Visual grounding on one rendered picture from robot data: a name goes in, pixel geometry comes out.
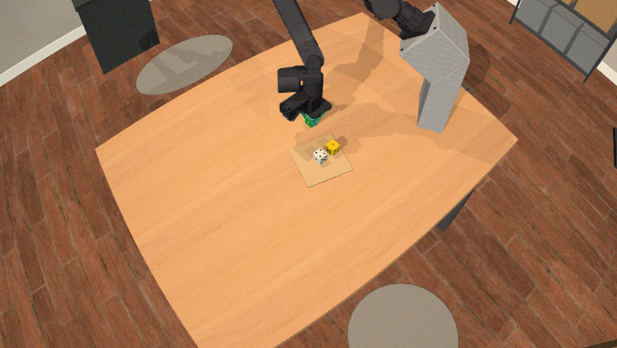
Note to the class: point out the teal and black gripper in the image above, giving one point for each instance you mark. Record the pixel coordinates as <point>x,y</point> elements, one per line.
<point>316,116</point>

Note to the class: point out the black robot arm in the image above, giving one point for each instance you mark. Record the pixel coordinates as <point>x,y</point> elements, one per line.
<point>411,21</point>

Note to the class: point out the yellow die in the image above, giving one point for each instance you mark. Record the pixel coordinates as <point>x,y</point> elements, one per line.
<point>332,147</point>

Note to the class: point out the tan flat mat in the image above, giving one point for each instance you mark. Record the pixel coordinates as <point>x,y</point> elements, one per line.
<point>312,172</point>

